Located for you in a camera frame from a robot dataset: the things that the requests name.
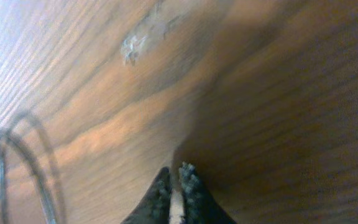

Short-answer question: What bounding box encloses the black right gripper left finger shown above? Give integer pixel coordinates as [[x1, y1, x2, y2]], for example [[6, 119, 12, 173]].
[[121, 167, 172, 224]]

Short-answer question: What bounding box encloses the white USB cable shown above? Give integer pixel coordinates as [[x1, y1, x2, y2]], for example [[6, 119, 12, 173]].
[[168, 188, 186, 224]]

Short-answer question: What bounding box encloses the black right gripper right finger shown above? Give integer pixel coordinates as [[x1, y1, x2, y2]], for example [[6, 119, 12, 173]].
[[178, 162, 236, 224]]

